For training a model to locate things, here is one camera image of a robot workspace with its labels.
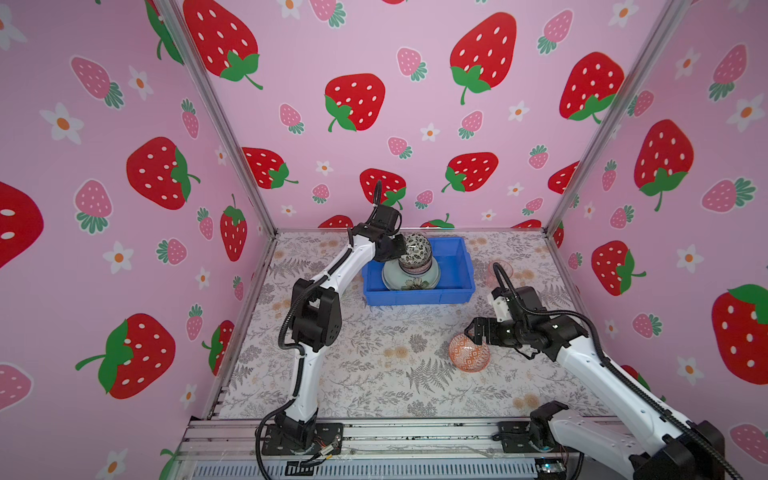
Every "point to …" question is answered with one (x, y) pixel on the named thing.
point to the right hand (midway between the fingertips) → (477, 331)
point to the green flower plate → (394, 278)
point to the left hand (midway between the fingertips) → (404, 250)
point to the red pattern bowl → (466, 355)
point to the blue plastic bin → (455, 284)
